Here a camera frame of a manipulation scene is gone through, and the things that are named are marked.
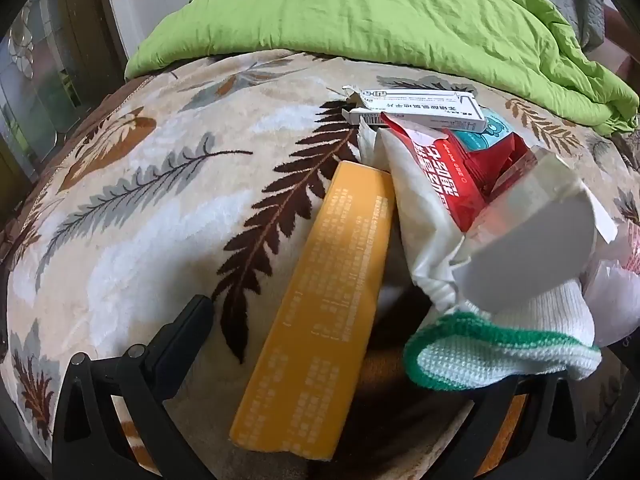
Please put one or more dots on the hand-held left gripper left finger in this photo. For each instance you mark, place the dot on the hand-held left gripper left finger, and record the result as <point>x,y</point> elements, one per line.
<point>185,340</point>

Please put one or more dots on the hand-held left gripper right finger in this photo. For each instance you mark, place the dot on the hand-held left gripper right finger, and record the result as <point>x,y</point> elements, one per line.
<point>555,410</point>

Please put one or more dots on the white sock green trim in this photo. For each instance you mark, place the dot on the white sock green trim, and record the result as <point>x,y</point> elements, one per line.
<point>500,355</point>

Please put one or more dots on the yellow cardboard box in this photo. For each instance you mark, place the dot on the yellow cardboard box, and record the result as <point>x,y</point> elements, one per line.
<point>320,310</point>

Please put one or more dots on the white packet red label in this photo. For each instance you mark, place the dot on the white packet red label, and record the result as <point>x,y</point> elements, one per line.
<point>425,220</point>

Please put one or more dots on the teal packet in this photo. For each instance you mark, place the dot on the teal packet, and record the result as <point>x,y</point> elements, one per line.
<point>482,135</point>

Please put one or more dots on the white medicine box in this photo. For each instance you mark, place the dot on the white medicine box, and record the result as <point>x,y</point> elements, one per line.
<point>425,110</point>

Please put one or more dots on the leaf print blanket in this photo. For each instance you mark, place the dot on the leaf print blanket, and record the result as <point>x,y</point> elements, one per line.
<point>150,210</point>

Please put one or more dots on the pink white plastic bag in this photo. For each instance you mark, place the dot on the pink white plastic bag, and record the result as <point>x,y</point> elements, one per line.
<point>617,285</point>

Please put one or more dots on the red crumpled wrapper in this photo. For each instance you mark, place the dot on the red crumpled wrapper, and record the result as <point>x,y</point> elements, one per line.
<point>500,160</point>

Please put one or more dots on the wooden glass door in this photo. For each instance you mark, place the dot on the wooden glass door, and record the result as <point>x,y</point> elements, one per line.
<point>50,85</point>

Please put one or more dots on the green quilt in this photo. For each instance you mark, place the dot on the green quilt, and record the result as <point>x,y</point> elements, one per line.
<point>375,10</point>

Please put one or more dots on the grey pillow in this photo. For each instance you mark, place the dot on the grey pillow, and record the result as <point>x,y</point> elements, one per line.
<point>575,0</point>

